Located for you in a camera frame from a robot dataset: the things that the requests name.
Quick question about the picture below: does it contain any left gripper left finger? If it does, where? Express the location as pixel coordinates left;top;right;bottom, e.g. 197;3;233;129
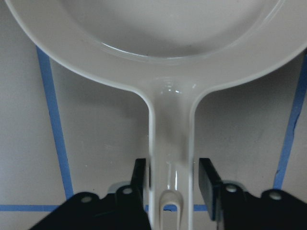
130;158;146;210

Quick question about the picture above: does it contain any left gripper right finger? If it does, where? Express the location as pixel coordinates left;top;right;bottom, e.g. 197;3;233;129
198;158;223;222

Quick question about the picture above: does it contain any beige plastic dustpan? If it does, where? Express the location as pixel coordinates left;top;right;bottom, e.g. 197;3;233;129
6;0;307;230

